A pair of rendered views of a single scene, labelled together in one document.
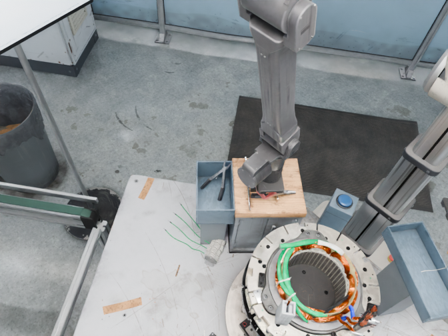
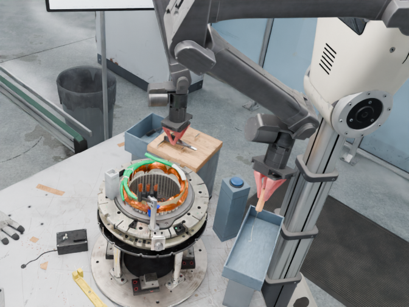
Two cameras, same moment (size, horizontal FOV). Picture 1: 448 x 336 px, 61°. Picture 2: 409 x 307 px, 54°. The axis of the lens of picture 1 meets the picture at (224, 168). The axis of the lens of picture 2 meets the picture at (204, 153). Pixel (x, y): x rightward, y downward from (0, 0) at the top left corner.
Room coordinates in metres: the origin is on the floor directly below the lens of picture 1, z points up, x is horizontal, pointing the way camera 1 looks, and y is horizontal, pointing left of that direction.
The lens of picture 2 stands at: (-0.33, -0.79, 1.93)
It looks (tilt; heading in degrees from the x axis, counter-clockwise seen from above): 38 degrees down; 32
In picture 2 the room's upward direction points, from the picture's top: 9 degrees clockwise
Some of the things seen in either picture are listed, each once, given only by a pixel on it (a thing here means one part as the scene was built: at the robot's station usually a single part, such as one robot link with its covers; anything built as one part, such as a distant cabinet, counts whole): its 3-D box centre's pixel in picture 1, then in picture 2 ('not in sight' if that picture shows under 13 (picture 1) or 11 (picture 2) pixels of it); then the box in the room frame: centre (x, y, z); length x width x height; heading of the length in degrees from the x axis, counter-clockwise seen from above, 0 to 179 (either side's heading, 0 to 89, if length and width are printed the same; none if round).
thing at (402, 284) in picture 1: (402, 283); (246, 270); (0.41, -0.55, 0.92); 0.25 x 0.11 x 0.28; 16
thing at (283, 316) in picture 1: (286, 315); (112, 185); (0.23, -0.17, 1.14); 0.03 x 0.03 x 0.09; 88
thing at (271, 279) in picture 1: (308, 289); (153, 204); (0.32, -0.24, 1.05); 0.22 x 0.22 x 0.12
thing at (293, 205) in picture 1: (267, 187); (185, 145); (0.61, -0.13, 1.05); 0.20 x 0.19 x 0.02; 97
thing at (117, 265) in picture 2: not in sight; (117, 256); (0.19, -0.22, 0.91); 0.02 x 0.02 x 0.21
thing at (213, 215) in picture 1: (213, 208); (149, 156); (0.59, 0.02, 0.92); 0.17 x 0.11 x 0.28; 7
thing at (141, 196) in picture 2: (364, 319); (148, 195); (0.21, -0.31, 1.21); 0.04 x 0.04 x 0.03; 88
